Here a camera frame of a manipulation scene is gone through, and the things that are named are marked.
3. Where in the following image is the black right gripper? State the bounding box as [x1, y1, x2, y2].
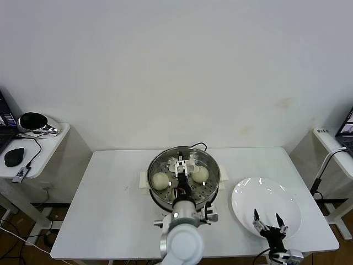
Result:
[253, 208, 289, 254]

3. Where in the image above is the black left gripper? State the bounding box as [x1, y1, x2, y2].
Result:
[173, 150, 196, 203]

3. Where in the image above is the glass lid with cream handle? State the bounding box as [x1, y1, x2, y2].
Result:
[147, 146, 221, 206]

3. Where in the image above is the white steamed baozi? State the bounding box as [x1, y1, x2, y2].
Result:
[190, 166, 210, 183]
[151, 172, 170, 191]

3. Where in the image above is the stainless steel steamer basket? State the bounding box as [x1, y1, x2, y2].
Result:
[139, 146, 229, 208]

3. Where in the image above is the white round plate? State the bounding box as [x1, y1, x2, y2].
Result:
[231, 176, 303, 241]

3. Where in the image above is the cream electric cooker base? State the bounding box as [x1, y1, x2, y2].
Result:
[139, 179, 227, 219]

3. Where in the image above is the white side table with label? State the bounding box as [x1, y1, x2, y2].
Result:
[289, 126, 353, 240]

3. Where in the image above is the black laptop beside printed label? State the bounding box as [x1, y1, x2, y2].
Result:
[334, 106, 353, 155]

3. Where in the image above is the white side table with mouse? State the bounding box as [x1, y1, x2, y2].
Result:
[0, 123, 93, 246]

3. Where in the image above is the dark round floor object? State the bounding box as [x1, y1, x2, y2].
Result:
[44, 231, 57, 246]

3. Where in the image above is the grey usb hub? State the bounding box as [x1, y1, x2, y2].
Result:
[10, 165, 31, 183]

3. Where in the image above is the black computer mouse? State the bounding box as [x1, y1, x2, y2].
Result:
[3, 147, 25, 167]

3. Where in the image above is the black laptop with pink screen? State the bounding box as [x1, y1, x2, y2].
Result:
[0, 89, 20, 155]

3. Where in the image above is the black cooker power cord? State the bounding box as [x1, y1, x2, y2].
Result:
[190, 141, 209, 152]

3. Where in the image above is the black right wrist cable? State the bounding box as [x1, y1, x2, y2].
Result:
[253, 247, 272, 265]

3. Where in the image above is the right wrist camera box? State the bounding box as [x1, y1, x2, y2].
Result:
[285, 248, 304, 263]

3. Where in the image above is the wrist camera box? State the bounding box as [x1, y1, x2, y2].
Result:
[201, 203, 220, 226]
[285, 248, 304, 263]

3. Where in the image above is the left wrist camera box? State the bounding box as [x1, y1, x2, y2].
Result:
[201, 203, 220, 226]

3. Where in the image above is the black cable with inline adapter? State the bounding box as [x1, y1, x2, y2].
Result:
[308, 178, 323, 201]

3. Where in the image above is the white laptop cable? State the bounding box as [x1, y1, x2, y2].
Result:
[315, 147, 347, 179]

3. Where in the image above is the thin black hub cable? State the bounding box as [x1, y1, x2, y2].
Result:
[16, 131, 42, 168]

